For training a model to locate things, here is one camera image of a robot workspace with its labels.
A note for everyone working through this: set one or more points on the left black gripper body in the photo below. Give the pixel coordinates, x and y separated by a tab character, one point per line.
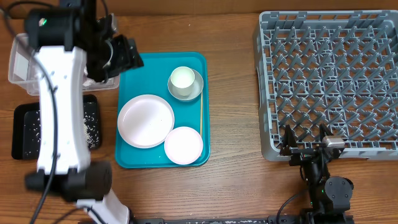
98	61

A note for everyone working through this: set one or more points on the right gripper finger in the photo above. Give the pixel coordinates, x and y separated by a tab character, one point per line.
324	133
289	142

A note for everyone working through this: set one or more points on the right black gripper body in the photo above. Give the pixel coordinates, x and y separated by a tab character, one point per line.
306	152

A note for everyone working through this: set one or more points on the large white plate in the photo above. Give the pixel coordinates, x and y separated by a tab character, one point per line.
145	121

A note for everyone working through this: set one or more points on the small white plate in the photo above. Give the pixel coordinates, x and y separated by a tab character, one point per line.
183	145

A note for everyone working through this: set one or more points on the white napkin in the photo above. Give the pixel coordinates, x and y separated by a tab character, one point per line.
90	84

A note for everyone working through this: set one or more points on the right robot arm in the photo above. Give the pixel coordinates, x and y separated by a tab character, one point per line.
329	195

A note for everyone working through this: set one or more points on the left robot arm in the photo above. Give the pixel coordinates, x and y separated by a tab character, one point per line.
69	42

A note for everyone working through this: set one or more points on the grey dishwasher rack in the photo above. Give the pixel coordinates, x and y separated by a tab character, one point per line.
337	68

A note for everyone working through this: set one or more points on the teal serving tray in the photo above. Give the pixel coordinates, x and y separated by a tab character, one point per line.
152	79

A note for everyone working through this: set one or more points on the white paper cup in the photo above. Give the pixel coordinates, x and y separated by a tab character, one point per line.
182	79

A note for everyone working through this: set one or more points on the grey shallow bowl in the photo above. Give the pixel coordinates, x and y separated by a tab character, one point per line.
197	88

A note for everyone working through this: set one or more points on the clear plastic storage bin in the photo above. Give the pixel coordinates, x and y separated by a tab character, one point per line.
21	72

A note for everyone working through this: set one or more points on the wooden chopstick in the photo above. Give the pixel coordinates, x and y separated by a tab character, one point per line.
201	115

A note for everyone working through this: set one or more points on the black rectangular tray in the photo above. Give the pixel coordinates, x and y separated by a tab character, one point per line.
26	136

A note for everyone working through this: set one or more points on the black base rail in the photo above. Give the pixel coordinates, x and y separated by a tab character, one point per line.
217	221

